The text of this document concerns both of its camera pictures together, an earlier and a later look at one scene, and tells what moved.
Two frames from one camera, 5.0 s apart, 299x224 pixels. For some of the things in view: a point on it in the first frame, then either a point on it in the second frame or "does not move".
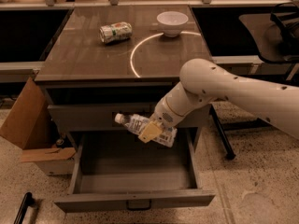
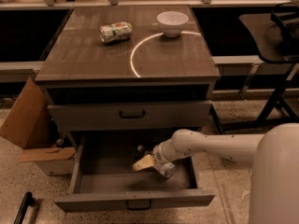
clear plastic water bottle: x=135 y=122 -> x=166 y=169
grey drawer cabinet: x=112 y=60 does not move
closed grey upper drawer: x=92 y=117 does not move
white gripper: x=163 y=113 -> x=159 y=158
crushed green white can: x=116 y=32 does not move
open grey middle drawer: x=115 y=170 does not move
